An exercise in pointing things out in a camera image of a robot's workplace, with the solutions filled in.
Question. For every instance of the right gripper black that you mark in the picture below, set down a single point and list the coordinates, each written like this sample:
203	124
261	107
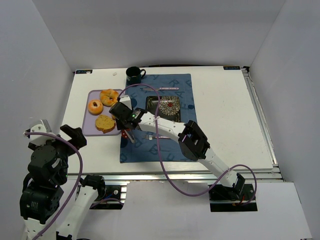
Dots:
126	126

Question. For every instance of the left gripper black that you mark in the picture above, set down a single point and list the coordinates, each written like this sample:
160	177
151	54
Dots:
75	136

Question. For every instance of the metal tongs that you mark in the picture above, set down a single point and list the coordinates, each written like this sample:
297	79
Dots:
127	134

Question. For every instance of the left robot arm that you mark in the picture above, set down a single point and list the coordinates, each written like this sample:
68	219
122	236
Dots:
45	218

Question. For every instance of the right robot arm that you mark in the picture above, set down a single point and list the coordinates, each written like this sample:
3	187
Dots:
192	141

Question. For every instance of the brown bread slice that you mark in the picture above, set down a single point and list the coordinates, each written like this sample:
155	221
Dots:
105	123

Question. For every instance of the twisted bagel bread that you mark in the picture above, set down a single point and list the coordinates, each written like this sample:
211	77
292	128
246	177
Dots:
109	97

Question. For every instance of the round glazed donut bread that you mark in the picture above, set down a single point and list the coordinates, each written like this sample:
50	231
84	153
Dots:
95	107

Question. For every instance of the dark blue mug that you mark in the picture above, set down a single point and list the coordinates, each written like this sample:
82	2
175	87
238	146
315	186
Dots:
134	75

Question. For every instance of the blue letter-print placemat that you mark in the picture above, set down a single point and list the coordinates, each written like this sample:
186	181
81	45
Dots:
144	150

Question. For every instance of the black floral square plate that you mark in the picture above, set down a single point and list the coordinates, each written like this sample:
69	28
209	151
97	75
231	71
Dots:
169	107

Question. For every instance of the left corner label sticker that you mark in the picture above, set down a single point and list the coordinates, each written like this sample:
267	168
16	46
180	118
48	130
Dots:
83	71

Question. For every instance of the corner label sticker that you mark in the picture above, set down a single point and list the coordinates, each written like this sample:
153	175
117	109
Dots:
231	68
83	71

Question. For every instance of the right corner label sticker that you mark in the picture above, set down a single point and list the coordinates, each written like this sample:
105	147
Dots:
231	68

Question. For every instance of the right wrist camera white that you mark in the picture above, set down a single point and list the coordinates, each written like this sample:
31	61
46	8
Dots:
126	100

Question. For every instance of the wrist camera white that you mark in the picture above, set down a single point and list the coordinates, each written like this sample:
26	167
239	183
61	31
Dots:
40	126
126	100

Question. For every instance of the pink-handled fork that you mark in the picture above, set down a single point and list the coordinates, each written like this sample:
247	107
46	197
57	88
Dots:
153	137

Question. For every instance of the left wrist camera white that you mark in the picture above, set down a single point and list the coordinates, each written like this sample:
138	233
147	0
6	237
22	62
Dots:
40	126

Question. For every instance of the pink-handled table knife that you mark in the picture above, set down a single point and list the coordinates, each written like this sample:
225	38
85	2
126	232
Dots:
160	89

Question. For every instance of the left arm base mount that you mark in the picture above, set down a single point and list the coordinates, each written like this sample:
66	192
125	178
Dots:
109	195

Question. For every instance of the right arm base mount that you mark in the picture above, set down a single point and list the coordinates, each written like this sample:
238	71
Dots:
222	201

